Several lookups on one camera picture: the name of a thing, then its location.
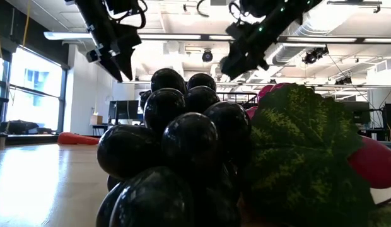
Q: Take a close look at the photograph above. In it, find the black grape bunch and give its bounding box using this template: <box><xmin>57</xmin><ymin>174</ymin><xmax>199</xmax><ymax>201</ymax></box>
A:
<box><xmin>96</xmin><ymin>67</ymin><xmax>253</xmax><ymax>227</ymax></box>

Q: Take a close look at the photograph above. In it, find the large bright window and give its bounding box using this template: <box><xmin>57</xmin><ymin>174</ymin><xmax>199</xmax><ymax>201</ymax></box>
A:
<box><xmin>0</xmin><ymin>46</ymin><xmax>69</xmax><ymax>137</ymax></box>

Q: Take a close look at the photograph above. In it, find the slim red chili pepper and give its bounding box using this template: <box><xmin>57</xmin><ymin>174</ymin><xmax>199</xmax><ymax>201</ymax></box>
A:
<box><xmin>57</xmin><ymin>132</ymin><xmax>101</xmax><ymax>146</ymax></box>

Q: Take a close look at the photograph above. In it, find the yellow hanging strap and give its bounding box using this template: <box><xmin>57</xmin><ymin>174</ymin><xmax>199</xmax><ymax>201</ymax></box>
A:
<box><xmin>21</xmin><ymin>0</ymin><xmax>32</xmax><ymax>48</ymax></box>

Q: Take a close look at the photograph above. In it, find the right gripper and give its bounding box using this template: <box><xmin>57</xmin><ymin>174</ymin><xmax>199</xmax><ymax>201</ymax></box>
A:
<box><xmin>221</xmin><ymin>21</ymin><xmax>278</xmax><ymax>80</ymax></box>

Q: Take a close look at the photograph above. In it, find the black bag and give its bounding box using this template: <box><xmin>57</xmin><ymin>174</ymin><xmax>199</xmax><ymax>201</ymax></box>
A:
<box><xmin>0</xmin><ymin>119</ymin><xmax>40</xmax><ymax>135</ymax></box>

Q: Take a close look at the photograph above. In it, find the black ceiling spotlight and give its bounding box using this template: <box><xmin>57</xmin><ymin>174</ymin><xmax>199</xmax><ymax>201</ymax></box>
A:
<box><xmin>335</xmin><ymin>74</ymin><xmax>353</xmax><ymax>86</ymax></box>
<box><xmin>201</xmin><ymin>49</ymin><xmax>214</xmax><ymax>63</ymax></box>

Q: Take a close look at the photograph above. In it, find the silver round air duct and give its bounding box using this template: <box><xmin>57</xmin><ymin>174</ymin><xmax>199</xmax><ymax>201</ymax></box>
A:
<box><xmin>271</xmin><ymin>0</ymin><xmax>360</xmax><ymax>66</ymax></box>

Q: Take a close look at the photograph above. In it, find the long ceiling light strip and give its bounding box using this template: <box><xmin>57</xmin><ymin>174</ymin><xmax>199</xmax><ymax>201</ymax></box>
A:
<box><xmin>43</xmin><ymin>31</ymin><xmax>391</xmax><ymax>45</ymax></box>

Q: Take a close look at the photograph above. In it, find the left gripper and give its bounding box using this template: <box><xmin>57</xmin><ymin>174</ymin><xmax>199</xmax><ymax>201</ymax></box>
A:
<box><xmin>74</xmin><ymin>0</ymin><xmax>142</xmax><ymax>83</ymax></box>

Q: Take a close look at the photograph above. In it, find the black wire basket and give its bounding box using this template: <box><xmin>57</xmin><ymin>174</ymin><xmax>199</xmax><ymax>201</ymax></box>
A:
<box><xmin>216</xmin><ymin>91</ymin><xmax>259</xmax><ymax>110</ymax></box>

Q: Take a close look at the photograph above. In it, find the pink grape bunch with leaf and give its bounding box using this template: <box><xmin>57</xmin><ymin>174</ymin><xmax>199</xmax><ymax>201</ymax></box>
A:
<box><xmin>242</xmin><ymin>82</ymin><xmax>391</xmax><ymax>227</ymax></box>

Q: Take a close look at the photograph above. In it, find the black track spotlight pair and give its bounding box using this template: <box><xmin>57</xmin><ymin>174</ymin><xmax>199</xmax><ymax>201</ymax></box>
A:
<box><xmin>301</xmin><ymin>45</ymin><xmax>330</xmax><ymax>66</ymax></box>

